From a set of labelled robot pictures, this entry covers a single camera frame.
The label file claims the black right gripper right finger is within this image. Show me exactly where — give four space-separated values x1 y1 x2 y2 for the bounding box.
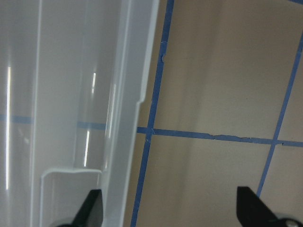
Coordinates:
236 186 284 227

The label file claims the clear plastic box lid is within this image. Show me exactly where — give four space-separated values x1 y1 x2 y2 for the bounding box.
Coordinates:
0 0 159 227

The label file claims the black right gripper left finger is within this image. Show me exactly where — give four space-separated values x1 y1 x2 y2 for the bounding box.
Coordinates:
73 189 104 227

